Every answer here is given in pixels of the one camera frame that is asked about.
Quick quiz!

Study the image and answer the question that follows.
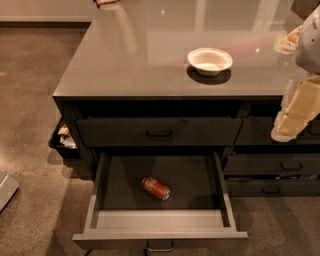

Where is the black bin with trash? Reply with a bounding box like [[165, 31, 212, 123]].
[[48, 118, 80, 159]]

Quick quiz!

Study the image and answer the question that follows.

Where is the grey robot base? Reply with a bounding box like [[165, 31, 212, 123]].
[[0, 172, 19, 212]]

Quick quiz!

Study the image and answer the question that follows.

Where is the dark middle right drawer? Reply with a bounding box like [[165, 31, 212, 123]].
[[223, 154, 320, 176]]

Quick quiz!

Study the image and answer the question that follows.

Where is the red coke can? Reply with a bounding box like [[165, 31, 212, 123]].
[[142, 176, 171, 201]]

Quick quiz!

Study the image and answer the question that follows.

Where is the white paper bowl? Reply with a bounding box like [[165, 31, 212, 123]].
[[187, 48, 233, 76]]

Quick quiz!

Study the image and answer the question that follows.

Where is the dark top left drawer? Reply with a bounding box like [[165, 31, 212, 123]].
[[76, 117, 242, 147]]

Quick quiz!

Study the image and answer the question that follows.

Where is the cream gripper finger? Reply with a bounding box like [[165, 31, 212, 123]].
[[274, 26, 302, 55], [271, 75, 320, 142]]

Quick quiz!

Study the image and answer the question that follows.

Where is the dark drawer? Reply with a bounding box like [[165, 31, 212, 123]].
[[76, 117, 242, 147], [226, 179, 320, 197], [235, 117, 320, 146], [223, 154, 320, 176]]

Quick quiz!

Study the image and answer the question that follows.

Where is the dark cabinet with grey counter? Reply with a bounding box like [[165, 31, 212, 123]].
[[52, 0, 320, 198]]

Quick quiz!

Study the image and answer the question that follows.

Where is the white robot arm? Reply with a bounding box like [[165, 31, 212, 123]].
[[271, 6, 320, 142]]

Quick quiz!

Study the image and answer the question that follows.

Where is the dark top right drawer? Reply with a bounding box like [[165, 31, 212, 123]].
[[235, 117, 320, 146]]

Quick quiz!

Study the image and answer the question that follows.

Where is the dark bottom right drawer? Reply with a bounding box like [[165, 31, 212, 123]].
[[226, 179, 320, 197]]

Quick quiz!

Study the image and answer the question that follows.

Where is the open grey middle drawer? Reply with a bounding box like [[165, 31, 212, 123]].
[[73, 153, 248, 252]]

